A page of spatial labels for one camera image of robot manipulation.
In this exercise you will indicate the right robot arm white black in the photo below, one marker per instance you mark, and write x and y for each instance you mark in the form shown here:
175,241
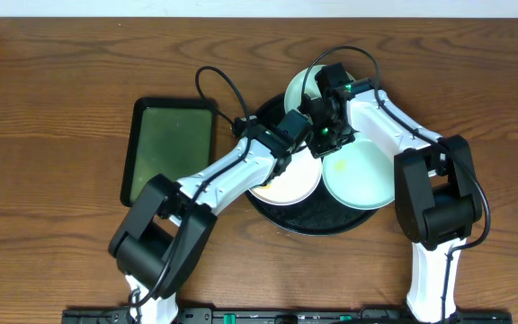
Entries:
437,196

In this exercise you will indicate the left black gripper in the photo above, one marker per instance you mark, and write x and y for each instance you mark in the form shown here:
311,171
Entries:
245,126

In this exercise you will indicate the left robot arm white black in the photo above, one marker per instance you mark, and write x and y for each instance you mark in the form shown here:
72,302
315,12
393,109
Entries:
161,239

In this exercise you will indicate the round black tray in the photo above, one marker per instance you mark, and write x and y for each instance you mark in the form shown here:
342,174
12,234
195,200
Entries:
318,215

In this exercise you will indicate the mint green plate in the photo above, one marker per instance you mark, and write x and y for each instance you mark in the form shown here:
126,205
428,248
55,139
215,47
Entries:
293,95
360,175

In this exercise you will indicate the white plate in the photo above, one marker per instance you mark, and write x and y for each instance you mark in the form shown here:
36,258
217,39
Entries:
297,183

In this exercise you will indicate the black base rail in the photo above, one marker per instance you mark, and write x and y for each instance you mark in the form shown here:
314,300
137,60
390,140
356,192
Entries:
209,316

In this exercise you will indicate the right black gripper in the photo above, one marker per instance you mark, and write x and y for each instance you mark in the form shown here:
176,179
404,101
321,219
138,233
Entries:
327,144

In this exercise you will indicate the rectangular black tray green liquid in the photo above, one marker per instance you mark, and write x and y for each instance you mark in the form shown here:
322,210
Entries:
168,136

